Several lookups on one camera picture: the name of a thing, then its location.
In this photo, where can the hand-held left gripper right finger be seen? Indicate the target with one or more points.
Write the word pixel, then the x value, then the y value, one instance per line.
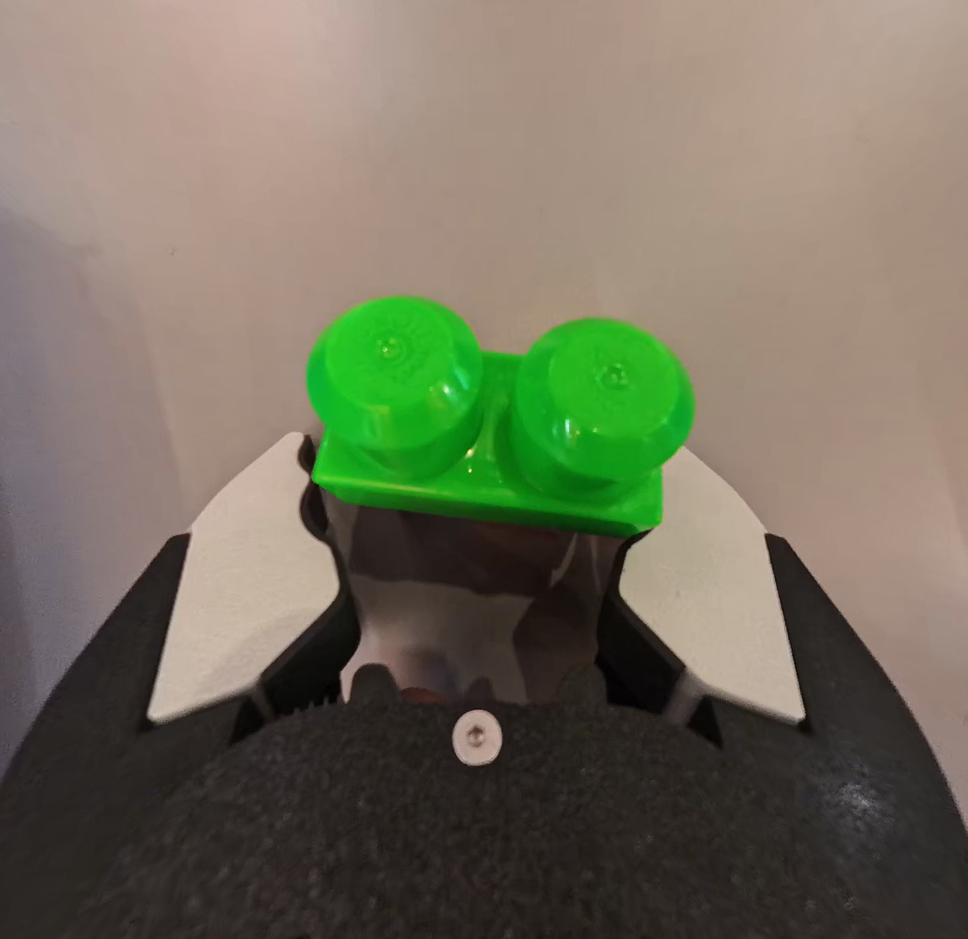
pixel 711 591

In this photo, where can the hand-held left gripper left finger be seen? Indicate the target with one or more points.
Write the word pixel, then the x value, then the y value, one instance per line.
pixel 242 591

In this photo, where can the green double toy block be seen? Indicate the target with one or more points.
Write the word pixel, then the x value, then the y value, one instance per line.
pixel 484 485

